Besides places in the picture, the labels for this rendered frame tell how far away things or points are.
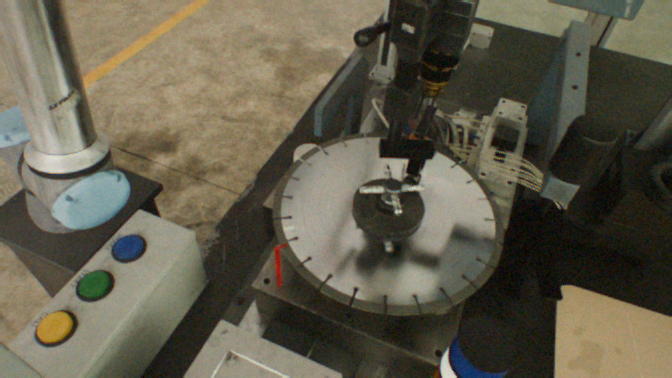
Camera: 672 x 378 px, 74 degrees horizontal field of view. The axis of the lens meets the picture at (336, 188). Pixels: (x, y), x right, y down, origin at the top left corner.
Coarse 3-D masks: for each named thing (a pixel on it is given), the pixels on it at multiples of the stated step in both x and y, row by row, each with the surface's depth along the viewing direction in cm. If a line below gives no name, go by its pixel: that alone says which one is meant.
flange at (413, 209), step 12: (372, 180) 72; (384, 180) 72; (360, 192) 70; (408, 192) 71; (360, 204) 68; (372, 204) 68; (384, 204) 67; (408, 204) 69; (420, 204) 69; (360, 216) 67; (372, 216) 67; (384, 216) 67; (396, 216) 67; (408, 216) 67; (420, 216) 68; (372, 228) 66; (384, 228) 66; (396, 228) 66; (408, 228) 66
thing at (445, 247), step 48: (336, 144) 79; (288, 192) 70; (336, 192) 71; (432, 192) 72; (480, 192) 73; (288, 240) 64; (336, 240) 65; (384, 240) 65; (432, 240) 66; (480, 240) 66; (336, 288) 60; (384, 288) 60; (432, 288) 60
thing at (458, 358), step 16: (480, 320) 35; (496, 320) 35; (464, 336) 34; (480, 336) 34; (496, 336) 34; (512, 336) 34; (464, 352) 33; (480, 352) 33; (496, 352) 33; (512, 352) 33; (464, 368) 34; (480, 368) 32; (496, 368) 33
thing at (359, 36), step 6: (384, 24) 56; (390, 24) 57; (360, 30) 52; (366, 30) 52; (372, 30) 52; (378, 30) 54; (384, 30) 56; (354, 36) 52; (360, 36) 51; (366, 36) 51; (372, 36) 52; (354, 42) 52; (360, 42) 52; (366, 42) 52; (372, 42) 53
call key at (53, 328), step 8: (56, 312) 59; (64, 312) 60; (48, 320) 59; (56, 320) 59; (64, 320) 59; (72, 320) 60; (40, 328) 58; (48, 328) 58; (56, 328) 58; (64, 328) 58; (40, 336) 57; (48, 336) 57; (56, 336) 57; (64, 336) 58
